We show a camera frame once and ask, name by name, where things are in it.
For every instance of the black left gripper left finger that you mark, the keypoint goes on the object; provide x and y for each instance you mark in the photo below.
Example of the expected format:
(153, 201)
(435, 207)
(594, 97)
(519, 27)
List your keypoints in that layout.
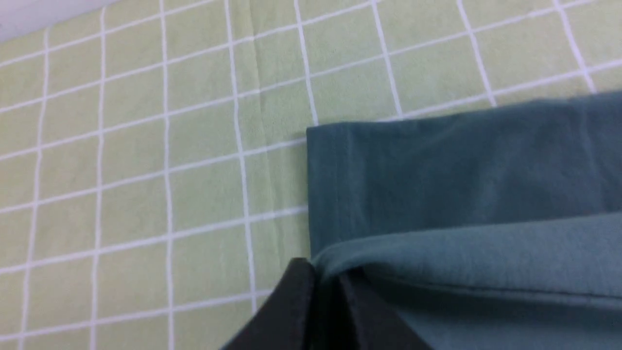
(283, 320)

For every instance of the green checkered tablecloth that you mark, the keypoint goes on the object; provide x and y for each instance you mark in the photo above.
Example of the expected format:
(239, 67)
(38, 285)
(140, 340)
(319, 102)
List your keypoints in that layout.
(153, 181)

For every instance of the green long-sleeved shirt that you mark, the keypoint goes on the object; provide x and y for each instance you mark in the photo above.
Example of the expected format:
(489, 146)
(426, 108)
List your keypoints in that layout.
(495, 229)

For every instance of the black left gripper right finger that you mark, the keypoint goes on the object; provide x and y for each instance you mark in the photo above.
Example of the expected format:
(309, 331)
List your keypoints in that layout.
(367, 322)

